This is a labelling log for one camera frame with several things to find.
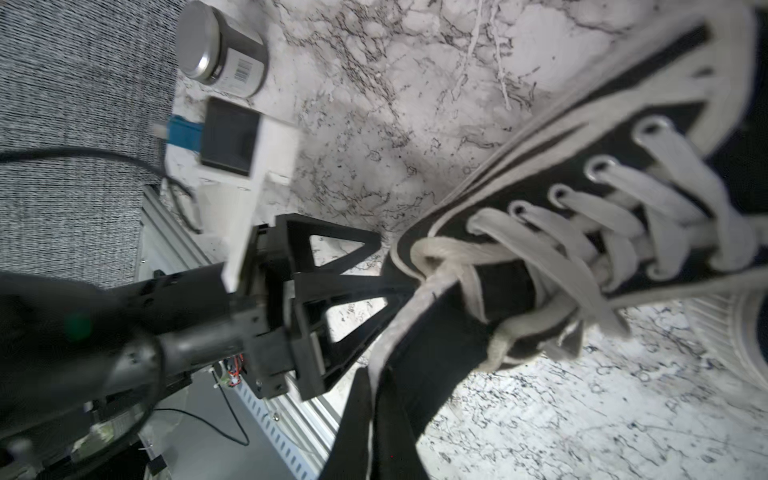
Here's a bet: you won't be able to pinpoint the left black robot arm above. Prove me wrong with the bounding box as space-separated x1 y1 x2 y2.
1 214 415 479

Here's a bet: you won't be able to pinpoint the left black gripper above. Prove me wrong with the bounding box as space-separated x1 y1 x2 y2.
231 214 408 400

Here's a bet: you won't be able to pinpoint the small silver round tin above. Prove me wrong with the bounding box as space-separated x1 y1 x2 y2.
175 1 269 98

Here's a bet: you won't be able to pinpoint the black sneaker white laces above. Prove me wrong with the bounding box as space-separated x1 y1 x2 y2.
321 1 767 479

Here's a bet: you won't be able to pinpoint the aluminium front rail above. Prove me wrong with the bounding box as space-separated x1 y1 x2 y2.
134 185 343 480

